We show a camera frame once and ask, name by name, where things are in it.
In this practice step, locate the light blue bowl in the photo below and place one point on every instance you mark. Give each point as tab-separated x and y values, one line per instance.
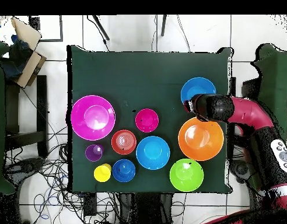
197	87
152	152

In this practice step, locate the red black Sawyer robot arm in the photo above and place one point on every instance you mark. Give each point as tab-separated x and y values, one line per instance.
250	112

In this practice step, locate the large orange bowl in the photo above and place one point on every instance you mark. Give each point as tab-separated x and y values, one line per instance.
200	142

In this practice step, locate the small crimson bowl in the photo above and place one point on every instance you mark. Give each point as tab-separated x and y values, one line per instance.
147	120

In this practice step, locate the dark green table cloth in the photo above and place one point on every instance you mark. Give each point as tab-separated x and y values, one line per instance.
145	77

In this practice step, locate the green bowl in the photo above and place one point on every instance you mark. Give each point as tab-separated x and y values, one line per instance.
186	175

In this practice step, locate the small red-orange bowl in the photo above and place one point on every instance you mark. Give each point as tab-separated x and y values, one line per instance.
123	142

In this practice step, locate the grey base with black knob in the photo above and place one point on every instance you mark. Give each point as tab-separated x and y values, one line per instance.
26	166
241	169

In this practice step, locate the black tripod leg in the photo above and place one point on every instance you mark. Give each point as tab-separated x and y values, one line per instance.
163	25
101	28

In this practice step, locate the small dark blue bowl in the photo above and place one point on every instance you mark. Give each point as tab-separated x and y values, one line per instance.
124	170

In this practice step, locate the large pink bowl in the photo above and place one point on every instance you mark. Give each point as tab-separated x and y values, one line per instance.
93	117

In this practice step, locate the purple cup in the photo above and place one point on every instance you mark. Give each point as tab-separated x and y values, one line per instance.
94	152

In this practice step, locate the yellow cup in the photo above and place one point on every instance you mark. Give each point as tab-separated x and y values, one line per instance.
102	173

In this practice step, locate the black power brick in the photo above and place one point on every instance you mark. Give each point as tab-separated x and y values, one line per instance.
90	205

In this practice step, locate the cardboard box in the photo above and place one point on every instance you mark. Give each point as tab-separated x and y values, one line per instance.
29	67

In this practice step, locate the dark blue cloth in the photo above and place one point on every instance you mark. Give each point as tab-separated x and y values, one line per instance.
15	60

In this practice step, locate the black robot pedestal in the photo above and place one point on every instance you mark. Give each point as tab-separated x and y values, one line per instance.
145	210

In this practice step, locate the black rectangular frame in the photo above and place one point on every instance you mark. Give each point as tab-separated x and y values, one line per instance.
61	30

